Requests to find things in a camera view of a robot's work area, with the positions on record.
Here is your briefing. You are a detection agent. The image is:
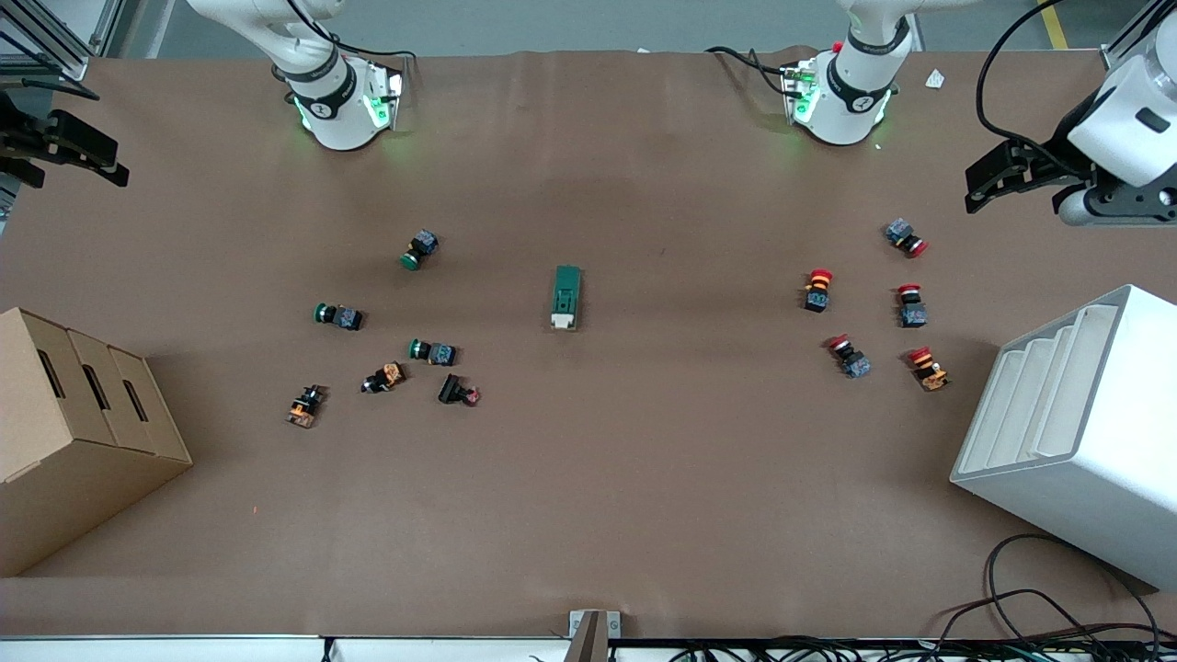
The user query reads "brown cardboard box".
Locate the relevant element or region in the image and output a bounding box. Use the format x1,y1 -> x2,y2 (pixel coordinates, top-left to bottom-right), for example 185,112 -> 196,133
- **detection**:
0,307 -> 194,578

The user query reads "black cable bundle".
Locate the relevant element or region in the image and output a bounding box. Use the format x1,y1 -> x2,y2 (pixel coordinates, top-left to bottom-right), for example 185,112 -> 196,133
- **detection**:
662,634 -> 1177,662

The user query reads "brown table cover sheet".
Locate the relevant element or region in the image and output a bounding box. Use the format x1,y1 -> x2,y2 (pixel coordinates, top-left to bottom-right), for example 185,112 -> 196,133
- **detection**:
0,46 -> 1177,640

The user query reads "grey metal camera bracket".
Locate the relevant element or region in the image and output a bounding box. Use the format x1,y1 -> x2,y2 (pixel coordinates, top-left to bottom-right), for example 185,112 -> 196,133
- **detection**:
568,610 -> 622,662

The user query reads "green load switch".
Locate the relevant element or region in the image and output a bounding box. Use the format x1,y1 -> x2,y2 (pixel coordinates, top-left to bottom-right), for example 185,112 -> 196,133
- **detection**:
550,265 -> 584,332

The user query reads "black arm base cable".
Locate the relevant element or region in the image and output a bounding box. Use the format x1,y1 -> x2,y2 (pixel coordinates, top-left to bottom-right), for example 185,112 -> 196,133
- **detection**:
706,44 -> 796,97

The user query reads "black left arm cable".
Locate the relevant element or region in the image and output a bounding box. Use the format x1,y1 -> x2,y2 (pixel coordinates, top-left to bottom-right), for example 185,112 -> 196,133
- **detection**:
975,0 -> 1104,180

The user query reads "aluminium frame profile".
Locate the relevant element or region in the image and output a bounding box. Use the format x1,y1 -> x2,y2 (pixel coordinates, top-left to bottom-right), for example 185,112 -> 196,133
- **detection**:
0,0 -> 125,82
1099,0 -> 1177,70

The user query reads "black looped cable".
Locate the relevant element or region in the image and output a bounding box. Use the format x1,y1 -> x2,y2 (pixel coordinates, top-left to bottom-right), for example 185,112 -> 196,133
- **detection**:
938,533 -> 1161,662

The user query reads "red mushroom button orange body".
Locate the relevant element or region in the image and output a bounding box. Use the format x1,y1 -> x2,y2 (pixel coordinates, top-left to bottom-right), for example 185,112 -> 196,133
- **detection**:
908,346 -> 952,393

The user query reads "white stepped rack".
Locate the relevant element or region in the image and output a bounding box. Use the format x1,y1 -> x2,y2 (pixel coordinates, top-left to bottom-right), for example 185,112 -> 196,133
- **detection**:
950,284 -> 1177,592

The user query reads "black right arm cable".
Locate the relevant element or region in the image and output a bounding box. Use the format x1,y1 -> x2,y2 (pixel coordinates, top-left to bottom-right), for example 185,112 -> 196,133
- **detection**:
285,0 -> 419,65

